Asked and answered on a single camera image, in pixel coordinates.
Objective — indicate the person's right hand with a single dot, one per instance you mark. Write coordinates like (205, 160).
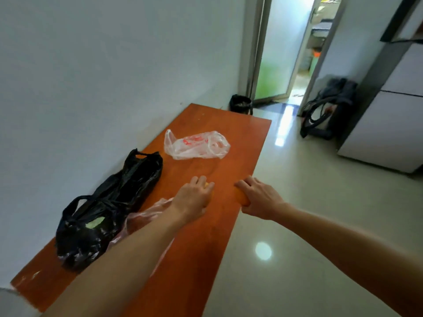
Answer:
(264, 203)

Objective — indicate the person's left hand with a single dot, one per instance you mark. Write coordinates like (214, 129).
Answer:
(193, 201)

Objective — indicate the thin clear plastic bag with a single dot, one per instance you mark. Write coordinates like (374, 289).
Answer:
(142, 216)

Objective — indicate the clear red-printed plastic bag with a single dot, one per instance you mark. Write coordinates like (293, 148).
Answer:
(198, 146)

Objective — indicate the black plastic bag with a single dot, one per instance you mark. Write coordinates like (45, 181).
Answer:
(132, 184)

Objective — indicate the pink refrigerator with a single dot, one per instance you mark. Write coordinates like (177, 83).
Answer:
(390, 128)

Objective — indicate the person's left forearm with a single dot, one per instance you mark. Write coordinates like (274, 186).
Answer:
(115, 270)

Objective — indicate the person's right forearm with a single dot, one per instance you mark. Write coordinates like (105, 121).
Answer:
(347, 254)

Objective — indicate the orange wooden table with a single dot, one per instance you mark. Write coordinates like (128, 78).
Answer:
(211, 244)

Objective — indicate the blue bin with black liner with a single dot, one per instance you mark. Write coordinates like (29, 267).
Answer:
(241, 103)

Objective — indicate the frosted glass door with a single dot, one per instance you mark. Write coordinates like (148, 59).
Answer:
(281, 46)

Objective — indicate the metal door frame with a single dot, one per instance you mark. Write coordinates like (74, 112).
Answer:
(256, 46)

